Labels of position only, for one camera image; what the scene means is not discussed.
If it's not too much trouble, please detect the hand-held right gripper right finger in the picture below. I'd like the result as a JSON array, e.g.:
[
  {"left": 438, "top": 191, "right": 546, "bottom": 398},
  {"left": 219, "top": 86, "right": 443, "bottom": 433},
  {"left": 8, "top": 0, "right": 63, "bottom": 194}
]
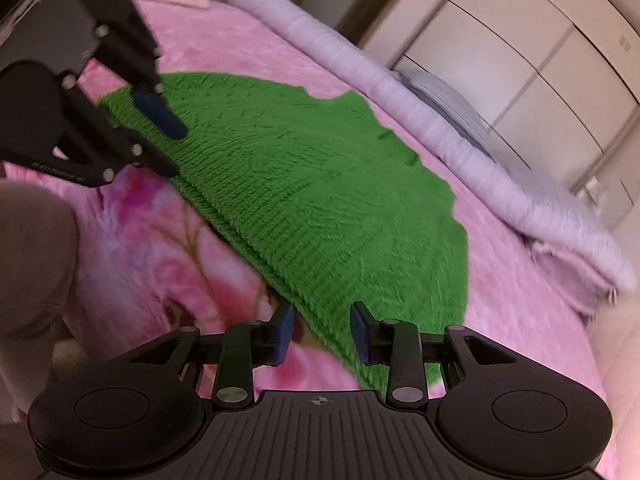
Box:
[{"left": 349, "top": 301, "right": 519, "bottom": 409}]

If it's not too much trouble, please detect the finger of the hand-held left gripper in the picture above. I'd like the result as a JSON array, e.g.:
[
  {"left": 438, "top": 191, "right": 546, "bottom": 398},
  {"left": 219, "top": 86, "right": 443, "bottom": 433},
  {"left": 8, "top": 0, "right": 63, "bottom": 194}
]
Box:
[
  {"left": 52, "top": 74, "right": 179, "bottom": 189},
  {"left": 94, "top": 7, "right": 189, "bottom": 141}
]

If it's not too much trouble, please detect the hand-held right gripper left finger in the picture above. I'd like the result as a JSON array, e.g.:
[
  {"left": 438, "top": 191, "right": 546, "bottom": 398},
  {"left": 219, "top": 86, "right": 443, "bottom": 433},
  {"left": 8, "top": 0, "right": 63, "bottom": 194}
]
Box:
[{"left": 127, "top": 304, "right": 296, "bottom": 409}]

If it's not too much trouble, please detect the green knitted sweater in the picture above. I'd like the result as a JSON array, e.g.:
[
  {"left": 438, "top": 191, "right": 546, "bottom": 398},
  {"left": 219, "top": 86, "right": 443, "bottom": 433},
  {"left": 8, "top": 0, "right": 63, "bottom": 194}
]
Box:
[{"left": 97, "top": 72, "right": 471, "bottom": 392}]

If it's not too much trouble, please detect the pink floral blanket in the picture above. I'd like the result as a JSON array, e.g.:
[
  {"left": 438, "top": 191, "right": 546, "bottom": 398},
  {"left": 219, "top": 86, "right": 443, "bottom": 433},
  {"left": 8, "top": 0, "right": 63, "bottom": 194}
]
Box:
[{"left": 0, "top": 0, "right": 621, "bottom": 480}]

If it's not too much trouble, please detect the person's beige clothed leg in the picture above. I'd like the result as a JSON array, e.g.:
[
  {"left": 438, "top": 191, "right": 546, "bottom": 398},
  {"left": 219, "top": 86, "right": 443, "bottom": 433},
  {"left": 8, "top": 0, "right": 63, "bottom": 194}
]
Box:
[{"left": 0, "top": 179, "right": 81, "bottom": 411}]

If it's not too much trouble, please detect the lavender quilt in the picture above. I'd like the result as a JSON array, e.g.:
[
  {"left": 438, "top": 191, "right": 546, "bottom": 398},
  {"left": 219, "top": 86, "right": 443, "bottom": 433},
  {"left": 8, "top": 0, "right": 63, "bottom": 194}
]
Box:
[{"left": 227, "top": 0, "right": 639, "bottom": 317}]

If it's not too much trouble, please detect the grey pillow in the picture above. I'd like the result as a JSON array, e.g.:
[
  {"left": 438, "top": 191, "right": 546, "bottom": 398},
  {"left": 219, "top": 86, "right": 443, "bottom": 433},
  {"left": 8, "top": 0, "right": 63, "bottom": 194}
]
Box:
[{"left": 395, "top": 67, "right": 497, "bottom": 157}]

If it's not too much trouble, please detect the cream wardrobe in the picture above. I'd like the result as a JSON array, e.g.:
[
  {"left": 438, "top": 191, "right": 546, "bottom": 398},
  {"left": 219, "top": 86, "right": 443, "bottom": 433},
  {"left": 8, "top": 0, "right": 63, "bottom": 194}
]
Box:
[{"left": 362, "top": 0, "right": 640, "bottom": 223}]

